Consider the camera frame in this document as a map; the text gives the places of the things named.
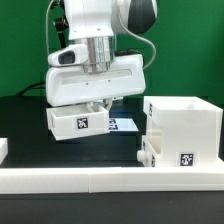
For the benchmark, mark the white drawer cabinet frame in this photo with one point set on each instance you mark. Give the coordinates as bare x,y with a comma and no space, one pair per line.
189,129

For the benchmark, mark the white left fence rail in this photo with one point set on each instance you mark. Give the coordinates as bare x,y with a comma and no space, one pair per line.
3,149

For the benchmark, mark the white front drawer box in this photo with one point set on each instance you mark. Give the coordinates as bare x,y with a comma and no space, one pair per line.
150,153

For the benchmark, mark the white drawer box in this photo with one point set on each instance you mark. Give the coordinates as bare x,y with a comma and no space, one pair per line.
150,153
77,121

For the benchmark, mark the white fence rail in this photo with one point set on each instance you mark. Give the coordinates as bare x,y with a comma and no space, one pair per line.
3,149
99,180

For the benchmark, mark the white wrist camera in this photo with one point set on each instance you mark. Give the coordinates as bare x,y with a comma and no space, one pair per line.
74,54

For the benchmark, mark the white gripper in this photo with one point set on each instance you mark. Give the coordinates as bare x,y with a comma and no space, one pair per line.
71,85

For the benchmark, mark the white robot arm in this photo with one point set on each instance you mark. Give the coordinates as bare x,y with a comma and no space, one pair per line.
88,69

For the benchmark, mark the fiducial marker sheet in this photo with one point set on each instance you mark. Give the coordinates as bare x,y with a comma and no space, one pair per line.
122,125

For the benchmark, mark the white front fence rail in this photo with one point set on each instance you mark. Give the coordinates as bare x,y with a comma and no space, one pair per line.
99,180

